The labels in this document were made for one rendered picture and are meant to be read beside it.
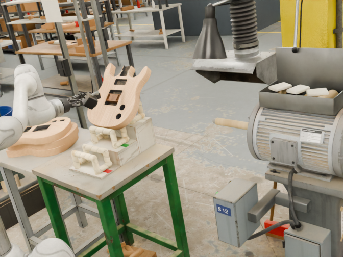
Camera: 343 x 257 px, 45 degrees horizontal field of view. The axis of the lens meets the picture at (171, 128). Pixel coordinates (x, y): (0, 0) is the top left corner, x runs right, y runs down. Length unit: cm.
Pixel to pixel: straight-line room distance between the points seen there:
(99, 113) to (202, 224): 137
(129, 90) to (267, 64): 92
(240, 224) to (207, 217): 183
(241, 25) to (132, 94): 86
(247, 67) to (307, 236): 67
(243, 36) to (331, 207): 72
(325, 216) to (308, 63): 57
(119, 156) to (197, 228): 122
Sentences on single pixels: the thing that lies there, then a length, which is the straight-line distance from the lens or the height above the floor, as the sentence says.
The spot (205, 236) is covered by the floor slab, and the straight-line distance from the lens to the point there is 321.
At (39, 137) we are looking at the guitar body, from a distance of 274.
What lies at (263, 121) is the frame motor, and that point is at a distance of 160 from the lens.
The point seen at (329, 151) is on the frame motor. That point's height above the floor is 127.
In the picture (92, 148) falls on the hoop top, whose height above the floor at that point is 104.
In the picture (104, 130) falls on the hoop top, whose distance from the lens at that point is 231.
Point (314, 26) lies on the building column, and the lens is 248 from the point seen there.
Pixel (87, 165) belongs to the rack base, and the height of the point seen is 94.
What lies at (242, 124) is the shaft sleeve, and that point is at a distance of 176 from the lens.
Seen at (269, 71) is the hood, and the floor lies 147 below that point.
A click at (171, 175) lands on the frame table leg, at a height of 77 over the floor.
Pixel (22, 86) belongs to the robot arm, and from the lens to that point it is 192.
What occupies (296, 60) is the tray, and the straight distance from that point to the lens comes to 165.
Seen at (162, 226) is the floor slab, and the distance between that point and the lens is 338.
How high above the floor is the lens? 195
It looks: 22 degrees down
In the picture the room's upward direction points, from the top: 9 degrees counter-clockwise
